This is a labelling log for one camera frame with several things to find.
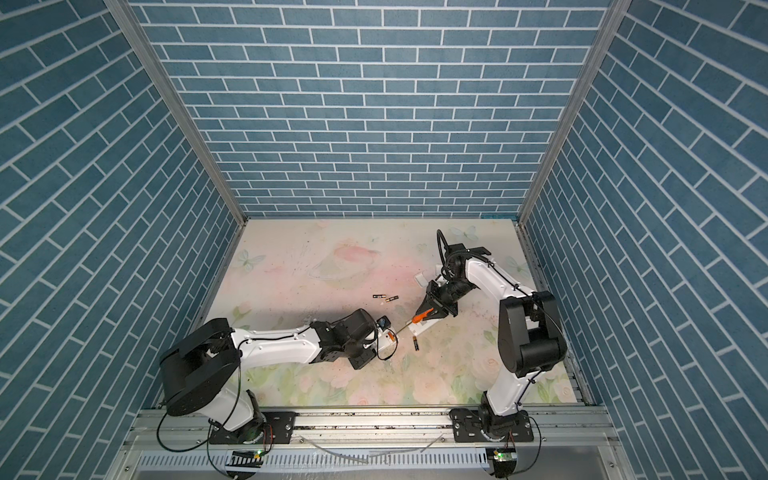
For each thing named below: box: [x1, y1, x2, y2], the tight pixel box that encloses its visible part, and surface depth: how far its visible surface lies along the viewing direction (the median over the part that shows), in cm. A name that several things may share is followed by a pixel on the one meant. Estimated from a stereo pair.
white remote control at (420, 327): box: [408, 318, 445, 336], surface depth 92 cm
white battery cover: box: [414, 272, 430, 288], surface depth 105 cm
